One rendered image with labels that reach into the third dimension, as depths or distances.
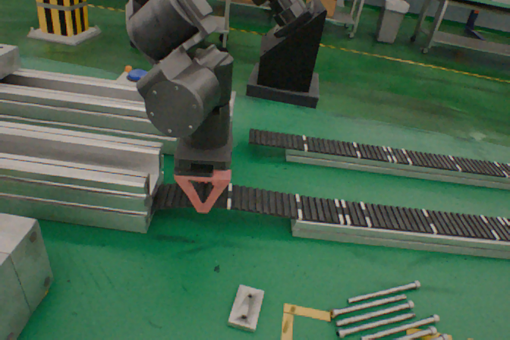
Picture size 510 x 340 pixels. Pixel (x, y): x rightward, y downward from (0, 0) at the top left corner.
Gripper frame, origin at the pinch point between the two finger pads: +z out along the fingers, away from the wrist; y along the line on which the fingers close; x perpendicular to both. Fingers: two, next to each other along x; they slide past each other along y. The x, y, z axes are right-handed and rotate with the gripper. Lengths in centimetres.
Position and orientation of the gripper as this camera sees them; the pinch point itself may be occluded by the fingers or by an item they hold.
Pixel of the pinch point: (204, 194)
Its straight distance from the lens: 50.7
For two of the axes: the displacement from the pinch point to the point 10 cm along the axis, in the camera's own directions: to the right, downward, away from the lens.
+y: 0.3, 5.1, -8.6
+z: -0.9, 8.6, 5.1
